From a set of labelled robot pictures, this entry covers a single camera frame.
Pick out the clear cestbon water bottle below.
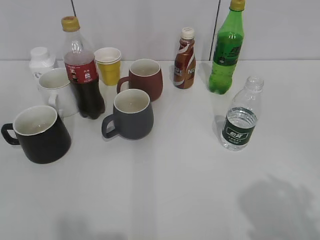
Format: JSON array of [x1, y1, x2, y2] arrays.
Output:
[[220, 76, 264, 152]]

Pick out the black mug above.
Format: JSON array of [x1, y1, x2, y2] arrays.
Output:
[[0, 105, 72, 164]]

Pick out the yellow paper cup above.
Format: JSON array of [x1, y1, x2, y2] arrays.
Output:
[[96, 60, 121, 86]]

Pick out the grey mug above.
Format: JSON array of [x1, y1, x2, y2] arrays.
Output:
[[101, 88, 154, 140]]

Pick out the dark red mug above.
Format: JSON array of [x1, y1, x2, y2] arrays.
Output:
[[116, 58, 163, 102]]

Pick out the brown coffee drink bottle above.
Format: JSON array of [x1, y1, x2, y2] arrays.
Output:
[[173, 27, 196, 89]]

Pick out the cola bottle yellow cap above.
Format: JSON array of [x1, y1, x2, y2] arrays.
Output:
[[61, 16, 105, 120]]

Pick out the green soda bottle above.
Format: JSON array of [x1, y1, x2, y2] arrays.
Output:
[[208, 0, 246, 95]]

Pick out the white mug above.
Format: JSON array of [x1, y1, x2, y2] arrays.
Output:
[[37, 67, 79, 118]]

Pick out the white plastic bottle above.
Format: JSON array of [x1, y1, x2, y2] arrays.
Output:
[[29, 46, 58, 80]]

